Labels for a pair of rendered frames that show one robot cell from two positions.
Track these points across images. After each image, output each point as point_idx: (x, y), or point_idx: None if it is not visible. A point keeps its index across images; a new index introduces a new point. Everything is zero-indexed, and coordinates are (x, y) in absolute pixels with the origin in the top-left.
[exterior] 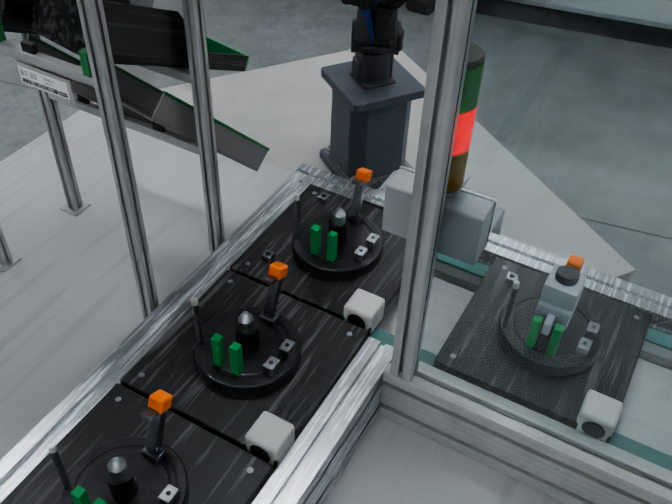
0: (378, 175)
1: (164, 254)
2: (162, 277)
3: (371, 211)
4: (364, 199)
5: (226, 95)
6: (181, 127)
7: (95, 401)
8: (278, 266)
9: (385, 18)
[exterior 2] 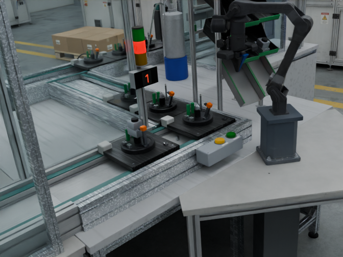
0: (262, 150)
1: None
2: None
3: (214, 126)
4: (224, 128)
5: (341, 129)
6: None
7: None
8: (170, 91)
9: (231, 60)
